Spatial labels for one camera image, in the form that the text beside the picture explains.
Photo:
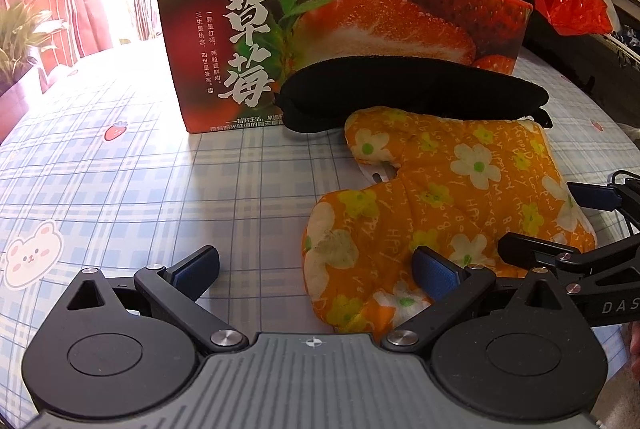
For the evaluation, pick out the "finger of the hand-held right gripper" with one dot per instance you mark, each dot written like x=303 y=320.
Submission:
x=595 y=197
x=530 y=251

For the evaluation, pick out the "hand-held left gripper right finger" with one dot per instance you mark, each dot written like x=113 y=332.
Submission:
x=435 y=271

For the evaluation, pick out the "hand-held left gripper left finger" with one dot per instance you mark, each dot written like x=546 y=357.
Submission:
x=197 y=265

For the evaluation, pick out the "orange floral oven mitt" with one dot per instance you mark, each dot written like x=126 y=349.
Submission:
x=450 y=209

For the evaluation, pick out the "black sleep mask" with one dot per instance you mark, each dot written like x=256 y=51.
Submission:
x=400 y=89

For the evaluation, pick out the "red strawberry print box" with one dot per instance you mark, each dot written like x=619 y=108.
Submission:
x=375 y=24

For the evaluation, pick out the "black desk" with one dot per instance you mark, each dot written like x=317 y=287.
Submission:
x=560 y=54

